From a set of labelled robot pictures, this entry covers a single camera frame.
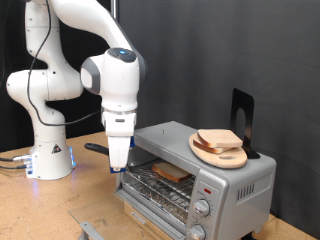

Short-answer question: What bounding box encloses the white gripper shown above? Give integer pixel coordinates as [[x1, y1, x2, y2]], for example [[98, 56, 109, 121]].
[[107, 134, 132, 169]]

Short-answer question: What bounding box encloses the metal spatula with blue block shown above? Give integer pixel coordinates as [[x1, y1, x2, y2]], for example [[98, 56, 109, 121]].
[[83, 142, 158, 175]]

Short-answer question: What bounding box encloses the white bread slice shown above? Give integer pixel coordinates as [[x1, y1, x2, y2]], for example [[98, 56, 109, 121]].
[[197, 128, 244, 149], [151, 161, 193, 184], [192, 139, 229, 155]]

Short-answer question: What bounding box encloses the glass oven door with handle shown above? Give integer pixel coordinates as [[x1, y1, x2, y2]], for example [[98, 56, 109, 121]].
[[68, 190, 188, 240]]

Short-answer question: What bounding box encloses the silver oven dial knob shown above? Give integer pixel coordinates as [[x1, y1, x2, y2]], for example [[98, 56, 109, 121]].
[[193, 199, 211, 218], [188, 224, 207, 240]]

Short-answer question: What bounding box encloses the wooden base under oven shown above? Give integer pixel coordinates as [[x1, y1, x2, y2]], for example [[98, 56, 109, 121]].
[[123, 202, 168, 240]]

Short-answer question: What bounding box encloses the silver toaster oven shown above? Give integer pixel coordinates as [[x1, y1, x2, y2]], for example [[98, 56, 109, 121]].
[[114, 120, 278, 240]]

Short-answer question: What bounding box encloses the crumpled aluminium foil liner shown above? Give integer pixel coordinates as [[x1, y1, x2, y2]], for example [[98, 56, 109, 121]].
[[123, 179, 189, 225]]

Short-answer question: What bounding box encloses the round wooden cutting board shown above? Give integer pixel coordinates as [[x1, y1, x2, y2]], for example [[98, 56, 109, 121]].
[[188, 133, 248, 170]]

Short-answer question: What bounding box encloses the black metal bookend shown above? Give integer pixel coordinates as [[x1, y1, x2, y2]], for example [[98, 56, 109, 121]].
[[230, 88, 262, 160]]

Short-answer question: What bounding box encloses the dark grey fabric backdrop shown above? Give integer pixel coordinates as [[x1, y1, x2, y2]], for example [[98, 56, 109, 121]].
[[116, 0, 320, 239]]

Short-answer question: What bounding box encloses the vertical metal pole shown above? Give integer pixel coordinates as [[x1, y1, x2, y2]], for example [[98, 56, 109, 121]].
[[110, 0, 119, 20]]

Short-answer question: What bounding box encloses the black fabric curtain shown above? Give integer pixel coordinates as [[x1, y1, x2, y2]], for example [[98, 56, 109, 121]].
[[0, 0, 116, 153]]

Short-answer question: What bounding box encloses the wire oven rack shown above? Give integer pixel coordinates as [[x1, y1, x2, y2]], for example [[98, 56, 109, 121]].
[[123, 158, 197, 225]]

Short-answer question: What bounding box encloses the black base cable silver connector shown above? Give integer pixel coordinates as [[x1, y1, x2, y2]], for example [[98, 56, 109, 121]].
[[0, 154, 33, 163]]

